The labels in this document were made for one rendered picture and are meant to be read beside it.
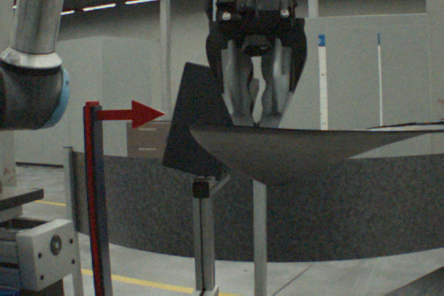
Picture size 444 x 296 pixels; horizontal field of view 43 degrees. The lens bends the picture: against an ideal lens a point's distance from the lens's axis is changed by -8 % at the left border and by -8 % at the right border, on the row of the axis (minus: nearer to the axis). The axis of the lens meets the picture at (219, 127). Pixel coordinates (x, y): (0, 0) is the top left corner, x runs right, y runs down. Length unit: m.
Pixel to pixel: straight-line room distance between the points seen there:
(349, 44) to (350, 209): 4.48
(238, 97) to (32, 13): 0.58
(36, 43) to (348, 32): 5.82
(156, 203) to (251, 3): 2.04
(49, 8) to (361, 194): 1.60
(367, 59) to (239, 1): 6.14
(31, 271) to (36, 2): 0.44
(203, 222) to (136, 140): 6.45
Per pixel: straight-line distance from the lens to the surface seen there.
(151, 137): 7.34
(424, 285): 0.50
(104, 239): 0.51
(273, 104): 0.50
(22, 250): 0.93
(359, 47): 6.66
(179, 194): 2.43
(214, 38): 0.55
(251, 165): 0.56
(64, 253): 1.00
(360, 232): 2.36
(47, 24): 1.03
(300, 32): 0.54
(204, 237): 1.04
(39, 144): 11.23
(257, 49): 0.63
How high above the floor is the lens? 1.19
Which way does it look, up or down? 3 degrees down
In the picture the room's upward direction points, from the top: 1 degrees counter-clockwise
